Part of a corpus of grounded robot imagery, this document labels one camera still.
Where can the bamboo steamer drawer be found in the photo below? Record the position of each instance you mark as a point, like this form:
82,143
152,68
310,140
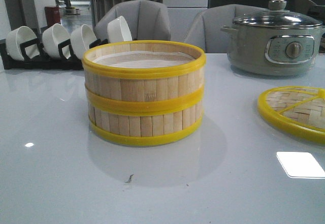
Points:
145,130
144,92

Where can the woven bamboo steamer lid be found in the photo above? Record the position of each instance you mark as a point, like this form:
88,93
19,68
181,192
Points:
297,110

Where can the right grey chair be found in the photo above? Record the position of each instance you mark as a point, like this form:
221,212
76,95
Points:
205,30

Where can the grey chair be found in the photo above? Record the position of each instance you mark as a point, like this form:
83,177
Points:
205,30
147,20

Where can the left grey chair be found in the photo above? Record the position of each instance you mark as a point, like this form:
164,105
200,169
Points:
147,20

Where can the white bowl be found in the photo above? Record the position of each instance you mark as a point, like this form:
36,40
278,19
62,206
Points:
82,39
51,37
15,38
118,30

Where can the grey electric cooking pot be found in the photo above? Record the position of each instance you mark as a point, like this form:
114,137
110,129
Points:
273,51

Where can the black dish rack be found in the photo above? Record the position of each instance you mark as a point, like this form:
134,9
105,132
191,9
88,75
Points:
35,57

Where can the red bin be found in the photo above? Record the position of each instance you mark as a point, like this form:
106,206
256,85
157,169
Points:
52,15

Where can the glass pot lid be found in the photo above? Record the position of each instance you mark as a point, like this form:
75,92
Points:
277,16

